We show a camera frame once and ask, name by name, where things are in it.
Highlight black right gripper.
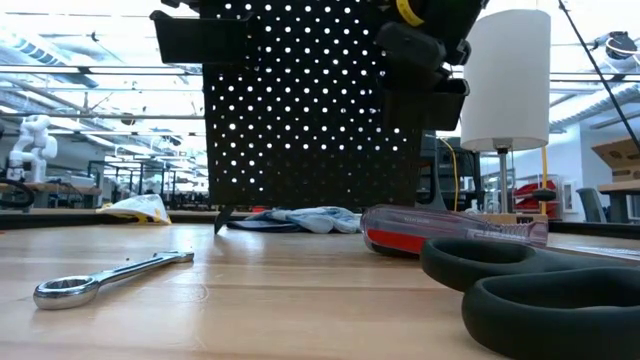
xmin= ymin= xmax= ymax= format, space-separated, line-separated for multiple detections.
xmin=374 ymin=0 xmax=489 ymax=92

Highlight black metal pegboard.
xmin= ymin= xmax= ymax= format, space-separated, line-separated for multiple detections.
xmin=202 ymin=0 xmax=424 ymax=236

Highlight clear red handle screwdriver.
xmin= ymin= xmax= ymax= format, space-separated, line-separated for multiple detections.
xmin=359 ymin=203 xmax=640 ymax=262

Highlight silver combination wrench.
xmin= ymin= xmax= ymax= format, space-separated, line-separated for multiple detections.
xmin=32 ymin=249 xmax=196 ymax=312

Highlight black plastic pegboard bin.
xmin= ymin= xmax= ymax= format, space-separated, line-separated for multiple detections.
xmin=149 ymin=9 xmax=262 ymax=66
xmin=382 ymin=77 xmax=472 ymax=133

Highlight white shade wooden base lamp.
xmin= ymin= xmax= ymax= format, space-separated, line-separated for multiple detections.
xmin=459 ymin=8 xmax=553 ymax=234

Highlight black tower appliance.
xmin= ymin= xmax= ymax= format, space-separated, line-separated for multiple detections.
xmin=419 ymin=130 xmax=449 ymax=212

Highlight red parts bin rack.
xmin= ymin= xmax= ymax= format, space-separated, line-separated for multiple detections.
xmin=512 ymin=178 xmax=562 ymax=220

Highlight blue grey work gloves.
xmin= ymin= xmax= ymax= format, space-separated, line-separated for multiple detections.
xmin=227 ymin=205 xmax=363 ymax=236

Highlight thin black pole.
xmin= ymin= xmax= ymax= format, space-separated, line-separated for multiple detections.
xmin=557 ymin=0 xmax=640 ymax=151

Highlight cardboard box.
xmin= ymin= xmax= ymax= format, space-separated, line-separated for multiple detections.
xmin=591 ymin=137 xmax=640 ymax=184

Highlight grey office chair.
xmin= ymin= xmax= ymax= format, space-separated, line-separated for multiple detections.
xmin=574 ymin=187 xmax=608 ymax=224

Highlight wooden top table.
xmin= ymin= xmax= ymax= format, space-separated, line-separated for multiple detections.
xmin=596 ymin=179 xmax=640 ymax=224

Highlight white small dish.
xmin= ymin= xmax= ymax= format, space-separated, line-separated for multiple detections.
xmin=96 ymin=193 xmax=172 ymax=225

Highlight white robot figure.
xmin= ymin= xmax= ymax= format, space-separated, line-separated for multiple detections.
xmin=5 ymin=113 xmax=59 ymax=184

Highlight thin yellow cable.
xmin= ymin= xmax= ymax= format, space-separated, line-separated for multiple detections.
xmin=438 ymin=136 xmax=460 ymax=214

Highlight yellow hanging cord black stopper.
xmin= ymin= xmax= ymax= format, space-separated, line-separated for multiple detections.
xmin=531 ymin=144 xmax=558 ymax=217

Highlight black ceiling cord reel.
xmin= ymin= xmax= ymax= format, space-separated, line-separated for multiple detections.
xmin=593 ymin=30 xmax=640 ymax=64

